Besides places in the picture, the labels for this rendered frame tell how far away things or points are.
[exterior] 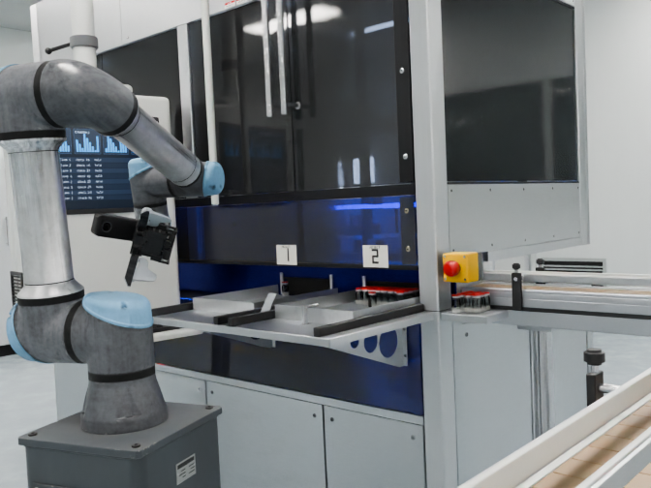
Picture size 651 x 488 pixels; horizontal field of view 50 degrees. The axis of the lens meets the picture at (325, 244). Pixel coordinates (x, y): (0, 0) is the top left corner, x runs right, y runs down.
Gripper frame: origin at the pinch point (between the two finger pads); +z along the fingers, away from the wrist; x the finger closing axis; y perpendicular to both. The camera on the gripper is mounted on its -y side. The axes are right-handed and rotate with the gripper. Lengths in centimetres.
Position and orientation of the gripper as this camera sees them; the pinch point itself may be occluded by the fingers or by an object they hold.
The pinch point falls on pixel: (134, 248)
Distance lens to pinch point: 137.2
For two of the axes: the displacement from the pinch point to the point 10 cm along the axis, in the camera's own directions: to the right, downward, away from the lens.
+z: 1.9, 1.9, -9.6
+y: 9.4, 2.5, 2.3
